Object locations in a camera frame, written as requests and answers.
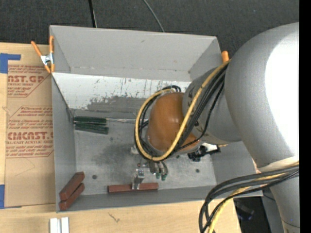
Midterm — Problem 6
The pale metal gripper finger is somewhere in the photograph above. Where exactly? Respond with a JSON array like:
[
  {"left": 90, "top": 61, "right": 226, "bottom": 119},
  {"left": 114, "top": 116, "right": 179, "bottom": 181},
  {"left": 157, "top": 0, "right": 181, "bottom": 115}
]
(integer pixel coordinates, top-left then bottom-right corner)
[
  {"left": 131, "top": 168, "right": 138, "bottom": 190},
  {"left": 137, "top": 169, "right": 145, "bottom": 190}
]

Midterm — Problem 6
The red-brown flat block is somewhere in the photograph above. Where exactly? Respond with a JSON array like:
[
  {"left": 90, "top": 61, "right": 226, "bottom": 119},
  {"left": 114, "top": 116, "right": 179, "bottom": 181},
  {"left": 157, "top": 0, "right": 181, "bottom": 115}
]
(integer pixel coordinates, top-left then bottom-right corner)
[
  {"left": 58, "top": 183, "right": 86, "bottom": 211},
  {"left": 107, "top": 182, "right": 159, "bottom": 194},
  {"left": 58, "top": 171, "right": 86, "bottom": 201}
]

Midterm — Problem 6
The grey metal bin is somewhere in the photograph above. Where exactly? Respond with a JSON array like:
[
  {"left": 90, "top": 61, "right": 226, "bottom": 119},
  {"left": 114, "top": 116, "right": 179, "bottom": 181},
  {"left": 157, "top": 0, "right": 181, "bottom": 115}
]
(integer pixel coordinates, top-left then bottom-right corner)
[{"left": 49, "top": 25, "right": 264, "bottom": 213}]

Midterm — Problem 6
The dark green flat block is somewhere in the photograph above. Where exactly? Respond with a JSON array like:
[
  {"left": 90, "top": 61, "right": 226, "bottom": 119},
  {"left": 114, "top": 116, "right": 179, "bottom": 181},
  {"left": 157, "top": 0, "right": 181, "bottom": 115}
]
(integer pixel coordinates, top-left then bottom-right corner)
[
  {"left": 74, "top": 122, "right": 110, "bottom": 135},
  {"left": 73, "top": 116, "right": 108, "bottom": 124}
]

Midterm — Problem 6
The brown cardboard board, red print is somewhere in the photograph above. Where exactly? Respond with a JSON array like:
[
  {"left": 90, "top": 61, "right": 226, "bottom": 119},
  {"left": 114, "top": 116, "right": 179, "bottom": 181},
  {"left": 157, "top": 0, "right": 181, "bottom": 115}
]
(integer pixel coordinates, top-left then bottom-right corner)
[{"left": 0, "top": 42, "right": 57, "bottom": 209}]

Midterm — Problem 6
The black cylinder on white bracket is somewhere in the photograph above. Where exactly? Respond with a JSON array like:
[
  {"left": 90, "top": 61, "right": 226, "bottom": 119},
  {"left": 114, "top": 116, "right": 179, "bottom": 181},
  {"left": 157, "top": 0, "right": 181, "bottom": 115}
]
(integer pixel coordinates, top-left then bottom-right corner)
[{"left": 187, "top": 143, "right": 221, "bottom": 162}]

